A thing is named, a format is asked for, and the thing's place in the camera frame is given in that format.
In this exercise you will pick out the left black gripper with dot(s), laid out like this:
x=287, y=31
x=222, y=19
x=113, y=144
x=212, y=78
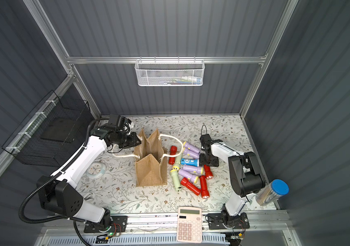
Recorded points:
x=129, y=140

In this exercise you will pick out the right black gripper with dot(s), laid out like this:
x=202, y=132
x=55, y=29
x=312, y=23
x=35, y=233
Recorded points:
x=209, y=155

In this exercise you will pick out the red flashlight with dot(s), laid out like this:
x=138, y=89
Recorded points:
x=185, y=182
x=208, y=172
x=204, y=190
x=173, y=151

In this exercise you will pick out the purple flashlight top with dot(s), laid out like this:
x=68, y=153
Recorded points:
x=191, y=147

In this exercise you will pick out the purple flashlight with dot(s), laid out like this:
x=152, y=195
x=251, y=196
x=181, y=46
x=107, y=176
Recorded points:
x=191, y=177
x=191, y=147
x=193, y=169
x=191, y=153

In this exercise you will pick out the brown jute tote bag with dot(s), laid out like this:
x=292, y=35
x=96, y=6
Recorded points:
x=151, y=159

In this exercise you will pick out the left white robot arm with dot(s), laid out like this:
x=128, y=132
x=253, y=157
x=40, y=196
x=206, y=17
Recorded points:
x=60, y=195

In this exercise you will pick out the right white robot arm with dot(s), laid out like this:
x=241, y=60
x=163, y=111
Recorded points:
x=245, y=173

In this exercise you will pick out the blue flashlight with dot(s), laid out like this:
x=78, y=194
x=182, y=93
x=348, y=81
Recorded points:
x=190, y=162

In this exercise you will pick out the green flashlight upper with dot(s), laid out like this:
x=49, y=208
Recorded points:
x=177, y=164

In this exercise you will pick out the green flashlight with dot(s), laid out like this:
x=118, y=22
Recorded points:
x=177, y=164
x=175, y=177

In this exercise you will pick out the green flashlight lower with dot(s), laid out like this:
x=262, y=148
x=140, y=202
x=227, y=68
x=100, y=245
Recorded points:
x=175, y=177

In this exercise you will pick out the clear tape roll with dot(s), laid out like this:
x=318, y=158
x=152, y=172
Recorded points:
x=96, y=170

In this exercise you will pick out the pink desk calculator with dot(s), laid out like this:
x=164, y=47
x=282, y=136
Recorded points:
x=189, y=225

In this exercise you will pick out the blue lid pencil tube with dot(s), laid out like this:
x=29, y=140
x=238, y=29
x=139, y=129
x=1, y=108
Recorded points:
x=272, y=192

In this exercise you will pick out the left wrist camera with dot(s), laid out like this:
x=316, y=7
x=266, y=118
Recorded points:
x=120, y=123

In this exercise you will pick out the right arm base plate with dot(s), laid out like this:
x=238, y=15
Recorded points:
x=221, y=221

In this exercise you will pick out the white wire wall basket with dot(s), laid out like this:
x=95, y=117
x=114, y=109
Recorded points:
x=151, y=74

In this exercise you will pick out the black wire side basket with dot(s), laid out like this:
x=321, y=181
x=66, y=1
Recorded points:
x=53, y=135

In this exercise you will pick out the markers in wall basket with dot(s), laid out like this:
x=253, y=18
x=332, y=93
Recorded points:
x=185, y=80

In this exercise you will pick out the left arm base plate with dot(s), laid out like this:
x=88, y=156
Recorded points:
x=109, y=224

